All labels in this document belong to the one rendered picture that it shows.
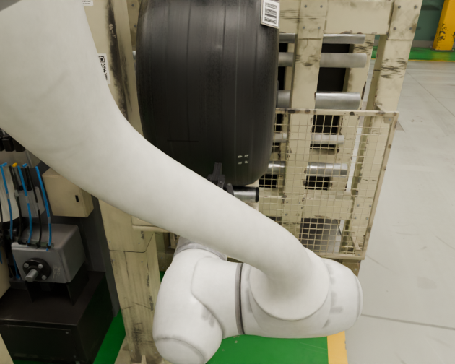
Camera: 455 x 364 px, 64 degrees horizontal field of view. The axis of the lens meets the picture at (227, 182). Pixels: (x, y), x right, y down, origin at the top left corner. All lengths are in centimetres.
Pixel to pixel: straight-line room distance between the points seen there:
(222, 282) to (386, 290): 168
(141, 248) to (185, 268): 71
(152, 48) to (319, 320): 58
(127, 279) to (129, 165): 111
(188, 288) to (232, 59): 44
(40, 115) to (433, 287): 217
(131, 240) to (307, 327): 84
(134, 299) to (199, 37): 99
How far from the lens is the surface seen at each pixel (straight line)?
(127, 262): 132
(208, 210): 32
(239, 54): 74
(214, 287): 52
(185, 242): 60
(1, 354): 133
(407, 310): 209
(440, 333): 205
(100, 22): 100
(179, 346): 51
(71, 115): 24
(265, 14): 79
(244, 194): 98
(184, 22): 78
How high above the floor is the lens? 142
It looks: 29 degrees down
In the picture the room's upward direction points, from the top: straight up
